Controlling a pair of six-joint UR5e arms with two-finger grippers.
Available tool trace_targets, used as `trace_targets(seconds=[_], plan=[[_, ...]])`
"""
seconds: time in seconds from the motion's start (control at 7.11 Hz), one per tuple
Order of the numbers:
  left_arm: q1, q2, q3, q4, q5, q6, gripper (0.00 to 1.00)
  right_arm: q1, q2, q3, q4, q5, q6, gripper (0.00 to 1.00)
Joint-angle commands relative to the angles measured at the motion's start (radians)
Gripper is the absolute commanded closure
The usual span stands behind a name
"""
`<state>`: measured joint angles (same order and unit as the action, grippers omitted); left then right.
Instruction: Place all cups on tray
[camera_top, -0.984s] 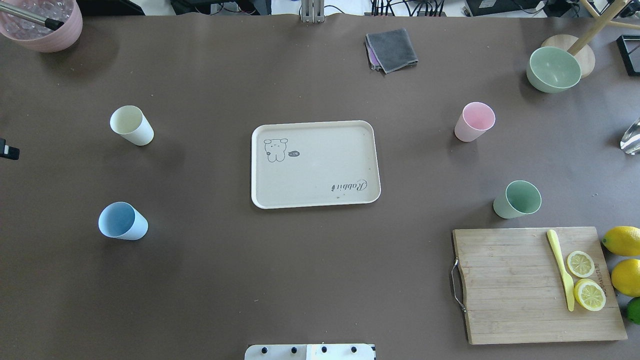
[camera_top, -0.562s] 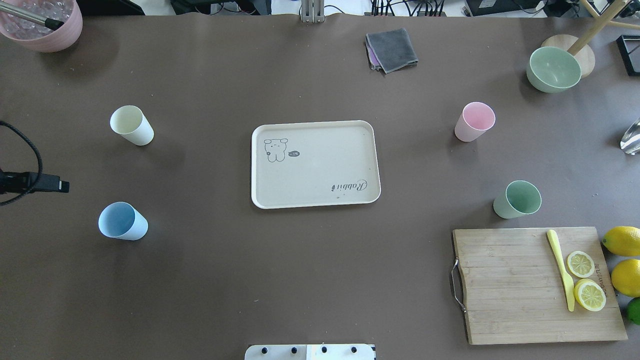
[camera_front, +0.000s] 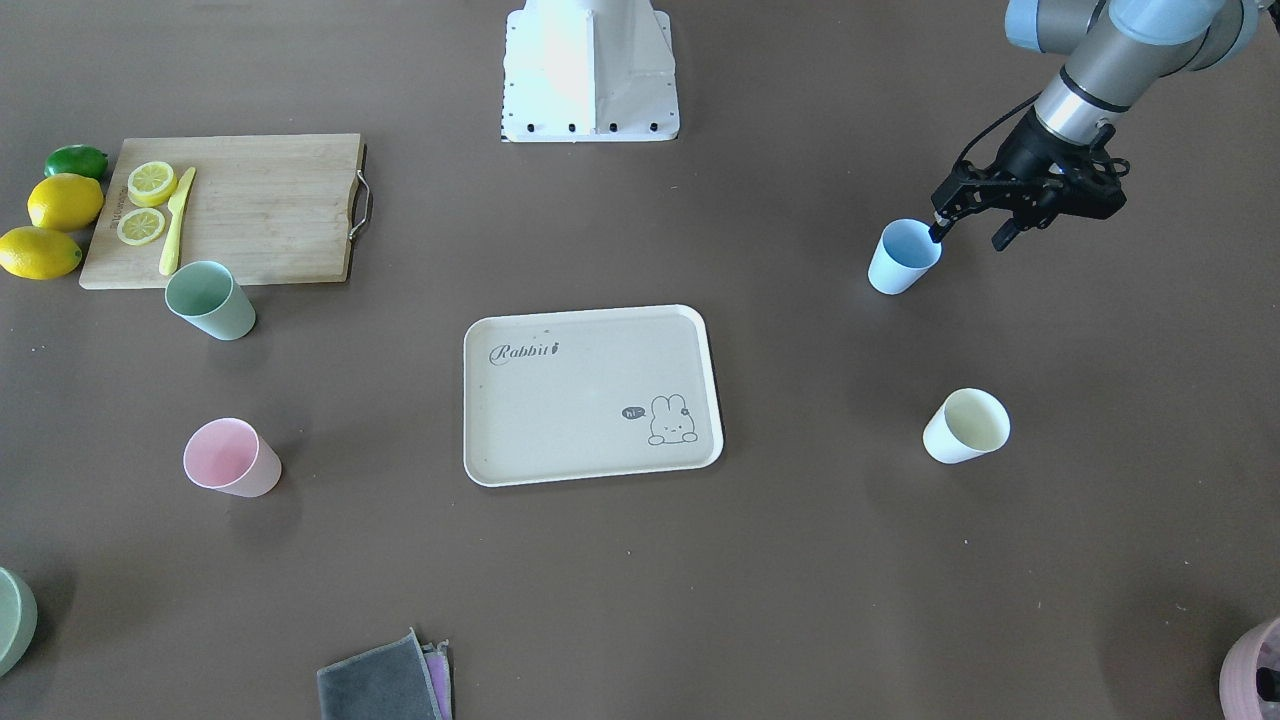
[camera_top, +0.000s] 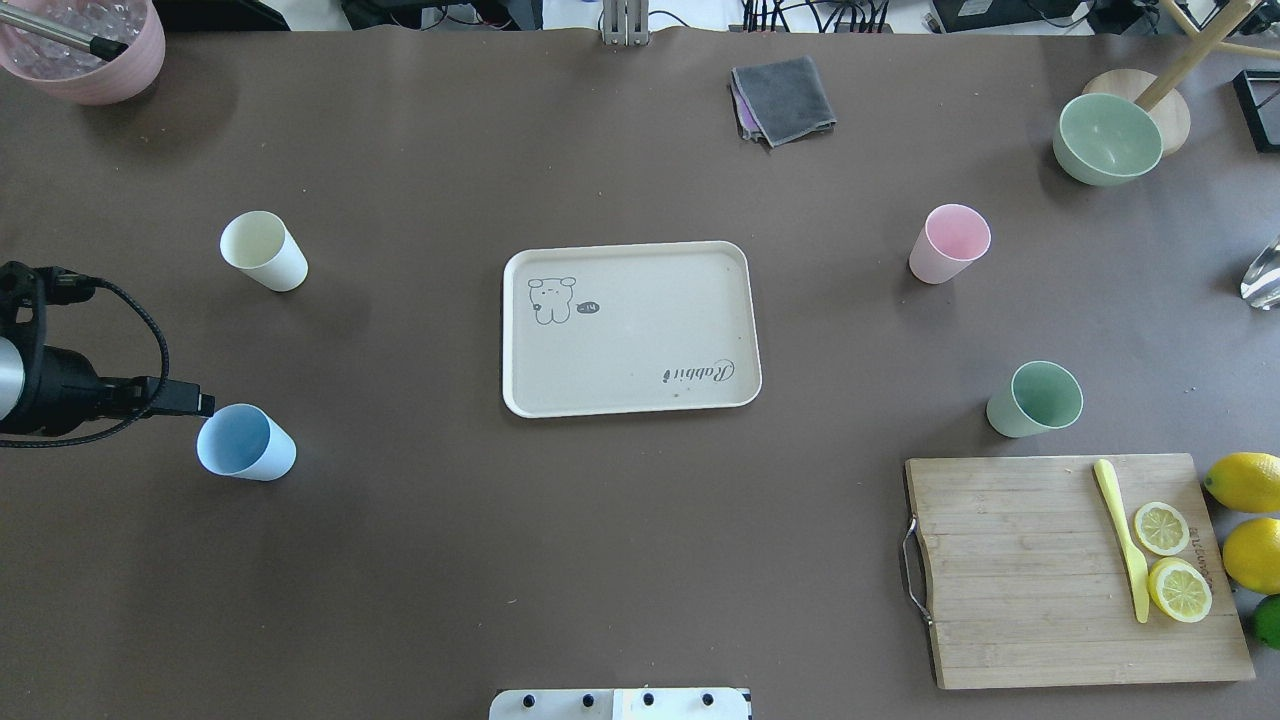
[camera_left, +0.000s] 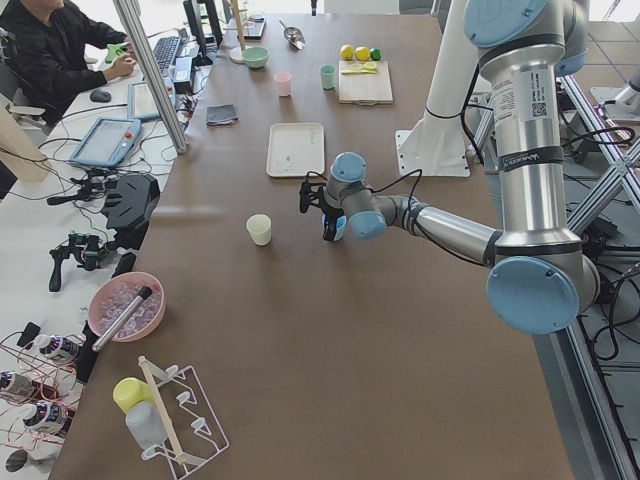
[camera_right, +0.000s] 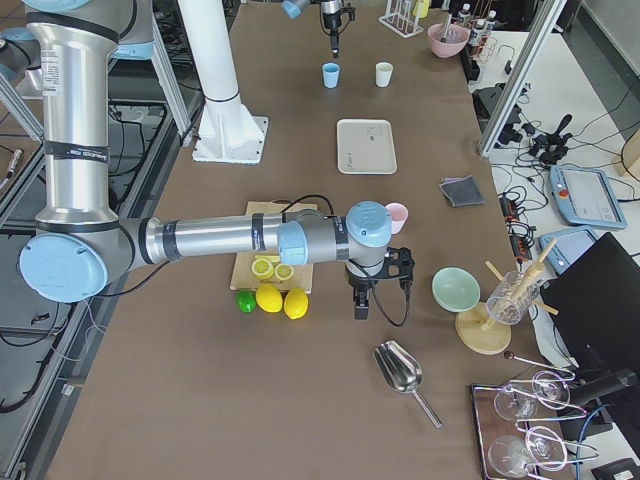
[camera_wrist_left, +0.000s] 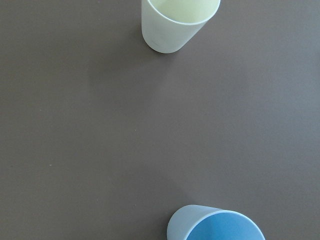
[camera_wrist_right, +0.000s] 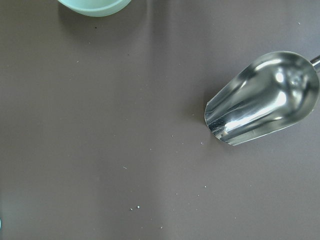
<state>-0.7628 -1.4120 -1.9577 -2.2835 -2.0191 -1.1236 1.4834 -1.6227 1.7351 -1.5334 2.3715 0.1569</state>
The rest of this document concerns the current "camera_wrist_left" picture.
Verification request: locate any light blue cup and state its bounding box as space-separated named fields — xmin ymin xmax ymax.
xmin=166 ymin=204 xmax=265 ymax=240

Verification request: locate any cream white cup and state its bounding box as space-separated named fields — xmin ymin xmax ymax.
xmin=141 ymin=0 xmax=221 ymax=54

